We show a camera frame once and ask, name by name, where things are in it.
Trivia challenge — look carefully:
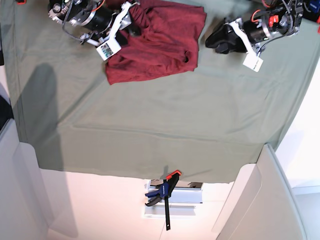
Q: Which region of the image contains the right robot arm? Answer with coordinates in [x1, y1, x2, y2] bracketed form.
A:
[48, 0, 207, 66]

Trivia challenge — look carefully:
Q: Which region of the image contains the white panel right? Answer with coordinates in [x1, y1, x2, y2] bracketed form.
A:
[211, 144, 311, 240]

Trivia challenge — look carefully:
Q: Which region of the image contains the aluminium profile under table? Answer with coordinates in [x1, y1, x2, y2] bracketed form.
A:
[143, 180, 204, 219]

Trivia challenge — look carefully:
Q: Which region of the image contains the blue black bar clamp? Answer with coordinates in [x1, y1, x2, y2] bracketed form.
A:
[145, 170, 182, 231]

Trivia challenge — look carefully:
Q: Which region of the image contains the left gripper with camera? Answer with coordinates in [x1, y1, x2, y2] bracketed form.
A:
[205, 15, 278, 73]

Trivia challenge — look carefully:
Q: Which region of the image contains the white panel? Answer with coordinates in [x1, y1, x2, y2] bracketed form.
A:
[0, 119, 55, 240]
[211, 144, 311, 240]

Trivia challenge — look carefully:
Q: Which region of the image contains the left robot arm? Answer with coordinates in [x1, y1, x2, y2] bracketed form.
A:
[205, 0, 304, 72]

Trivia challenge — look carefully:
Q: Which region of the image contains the red long-sleeve T-shirt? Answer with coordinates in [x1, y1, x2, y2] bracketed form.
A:
[105, 0, 207, 85]

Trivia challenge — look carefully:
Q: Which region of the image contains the white panel left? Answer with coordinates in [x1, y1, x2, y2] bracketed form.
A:
[0, 119, 55, 240]

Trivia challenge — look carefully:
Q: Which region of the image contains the green table cloth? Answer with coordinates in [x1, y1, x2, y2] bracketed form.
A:
[0, 0, 320, 183]

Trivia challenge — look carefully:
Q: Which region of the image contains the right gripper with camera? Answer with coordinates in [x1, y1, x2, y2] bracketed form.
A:
[62, 0, 142, 61]

